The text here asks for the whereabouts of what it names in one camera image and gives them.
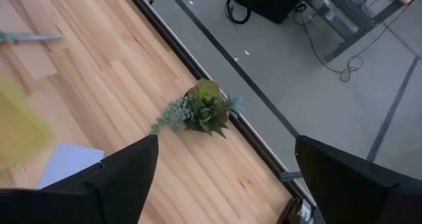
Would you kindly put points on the black equipment case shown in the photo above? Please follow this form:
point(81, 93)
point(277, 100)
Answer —
point(273, 3)

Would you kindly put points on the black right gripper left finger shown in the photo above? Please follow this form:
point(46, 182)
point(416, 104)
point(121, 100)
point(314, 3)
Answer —
point(115, 184)

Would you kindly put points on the white sticky note pad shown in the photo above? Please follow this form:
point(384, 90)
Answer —
point(69, 161)

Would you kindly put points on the black aluminium table frame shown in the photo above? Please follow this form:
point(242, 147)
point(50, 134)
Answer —
point(185, 52)

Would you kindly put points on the artificial green succulent plant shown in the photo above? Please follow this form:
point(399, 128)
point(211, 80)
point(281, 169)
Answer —
point(204, 115)

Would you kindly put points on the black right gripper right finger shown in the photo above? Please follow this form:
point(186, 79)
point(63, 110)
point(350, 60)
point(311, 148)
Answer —
point(356, 191)

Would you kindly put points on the yellow translucent pencil box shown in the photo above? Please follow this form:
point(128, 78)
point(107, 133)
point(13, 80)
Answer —
point(19, 128)

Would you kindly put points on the grey desk frame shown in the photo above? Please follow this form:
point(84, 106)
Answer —
point(349, 11)

